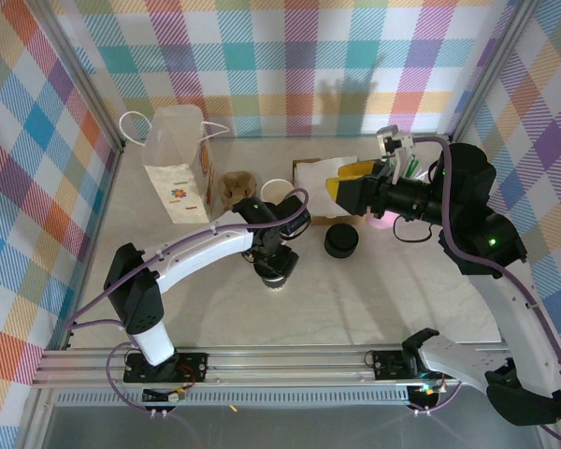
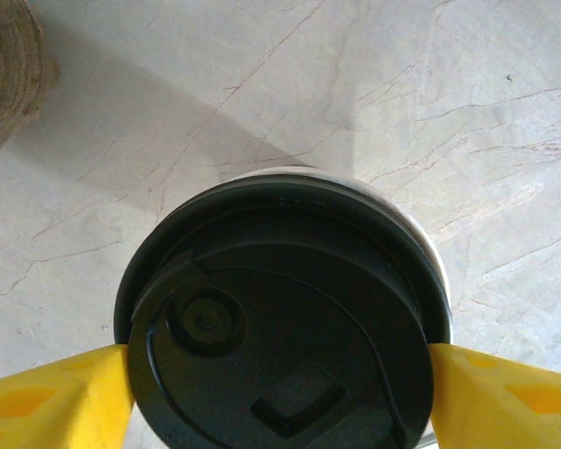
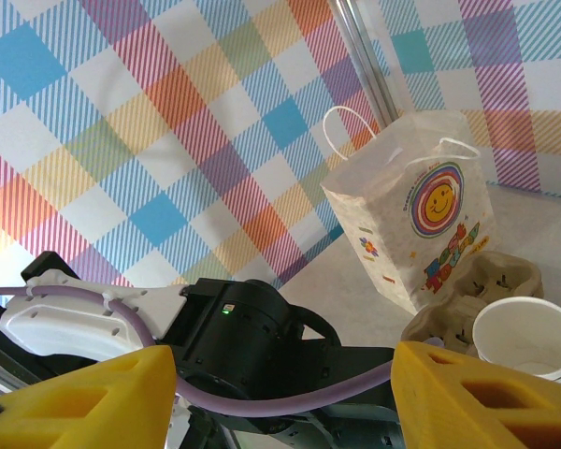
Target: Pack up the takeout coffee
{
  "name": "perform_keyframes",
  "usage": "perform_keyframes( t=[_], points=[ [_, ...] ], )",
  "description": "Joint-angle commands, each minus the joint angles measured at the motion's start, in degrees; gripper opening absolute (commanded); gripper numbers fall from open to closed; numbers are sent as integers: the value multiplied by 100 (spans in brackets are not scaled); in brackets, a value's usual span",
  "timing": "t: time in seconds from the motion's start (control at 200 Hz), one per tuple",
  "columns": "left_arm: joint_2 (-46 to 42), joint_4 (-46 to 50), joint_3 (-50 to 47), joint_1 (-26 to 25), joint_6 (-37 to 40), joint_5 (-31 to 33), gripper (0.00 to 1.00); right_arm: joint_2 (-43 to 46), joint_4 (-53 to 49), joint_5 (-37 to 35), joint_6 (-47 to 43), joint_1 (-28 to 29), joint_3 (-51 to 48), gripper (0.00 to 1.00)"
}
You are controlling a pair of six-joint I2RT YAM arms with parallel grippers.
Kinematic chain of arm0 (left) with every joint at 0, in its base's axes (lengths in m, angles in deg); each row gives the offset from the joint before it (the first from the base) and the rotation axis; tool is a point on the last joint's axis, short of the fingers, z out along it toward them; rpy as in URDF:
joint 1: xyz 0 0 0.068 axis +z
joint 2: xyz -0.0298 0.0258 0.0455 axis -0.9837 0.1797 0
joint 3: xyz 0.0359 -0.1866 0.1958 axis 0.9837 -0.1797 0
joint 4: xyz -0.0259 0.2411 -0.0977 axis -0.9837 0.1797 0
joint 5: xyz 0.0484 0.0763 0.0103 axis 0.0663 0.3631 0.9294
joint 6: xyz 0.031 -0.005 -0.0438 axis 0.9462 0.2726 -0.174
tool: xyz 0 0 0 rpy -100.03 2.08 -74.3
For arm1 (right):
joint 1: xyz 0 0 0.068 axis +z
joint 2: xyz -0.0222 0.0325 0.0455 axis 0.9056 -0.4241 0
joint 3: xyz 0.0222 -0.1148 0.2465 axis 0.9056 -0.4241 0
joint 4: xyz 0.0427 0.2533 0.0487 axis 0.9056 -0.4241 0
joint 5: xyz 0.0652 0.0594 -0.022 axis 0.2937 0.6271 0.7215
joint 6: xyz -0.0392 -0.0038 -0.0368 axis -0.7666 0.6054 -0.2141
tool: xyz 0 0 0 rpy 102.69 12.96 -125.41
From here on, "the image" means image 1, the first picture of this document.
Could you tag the aluminium frame post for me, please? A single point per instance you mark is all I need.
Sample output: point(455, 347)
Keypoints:
point(493, 70)
point(75, 79)

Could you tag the brown cardboard napkin tray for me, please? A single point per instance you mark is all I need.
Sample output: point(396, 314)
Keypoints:
point(346, 221)

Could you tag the stack of white napkins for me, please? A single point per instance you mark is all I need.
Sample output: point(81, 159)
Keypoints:
point(313, 187)

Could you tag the stack of black lids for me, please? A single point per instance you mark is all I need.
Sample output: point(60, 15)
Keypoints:
point(340, 239)

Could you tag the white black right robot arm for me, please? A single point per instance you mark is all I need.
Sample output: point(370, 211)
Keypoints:
point(514, 318)

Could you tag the white paper gift bag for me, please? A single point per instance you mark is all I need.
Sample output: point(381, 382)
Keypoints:
point(173, 140)

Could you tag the small circuit board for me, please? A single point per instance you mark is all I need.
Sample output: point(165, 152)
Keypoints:
point(168, 396)
point(425, 389)

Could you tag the green wrapped straw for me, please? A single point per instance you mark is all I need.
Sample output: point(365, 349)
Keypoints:
point(411, 166)

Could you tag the aluminium side rail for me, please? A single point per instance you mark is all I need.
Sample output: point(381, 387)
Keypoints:
point(100, 210)

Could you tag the stack of paper cups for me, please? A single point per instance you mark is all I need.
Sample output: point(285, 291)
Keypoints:
point(276, 192)

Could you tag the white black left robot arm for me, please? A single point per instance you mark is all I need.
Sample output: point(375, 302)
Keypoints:
point(201, 252)

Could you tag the brown cardboard cup carrier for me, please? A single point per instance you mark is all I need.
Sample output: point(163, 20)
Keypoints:
point(236, 184)

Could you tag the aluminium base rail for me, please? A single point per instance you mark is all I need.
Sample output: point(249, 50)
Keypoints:
point(285, 367)

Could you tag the single paper cup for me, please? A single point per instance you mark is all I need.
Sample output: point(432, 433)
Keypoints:
point(275, 285)

